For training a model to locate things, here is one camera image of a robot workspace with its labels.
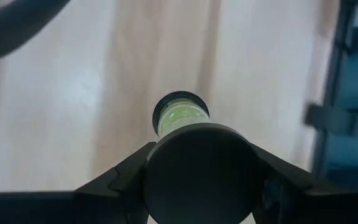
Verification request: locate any green sand hourglass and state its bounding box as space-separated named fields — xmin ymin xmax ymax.
xmin=142 ymin=90 xmax=267 ymax=224

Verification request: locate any black metal table frame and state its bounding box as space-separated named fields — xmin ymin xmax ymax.
xmin=302 ymin=0 xmax=358 ymax=190

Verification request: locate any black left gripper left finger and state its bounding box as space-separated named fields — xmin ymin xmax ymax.
xmin=0 ymin=141 xmax=158 ymax=224

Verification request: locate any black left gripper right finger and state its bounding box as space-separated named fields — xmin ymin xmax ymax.
xmin=249 ymin=142 xmax=358 ymax=224

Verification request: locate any black sleeved arm cable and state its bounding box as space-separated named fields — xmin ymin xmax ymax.
xmin=0 ymin=0 xmax=71 ymax=68

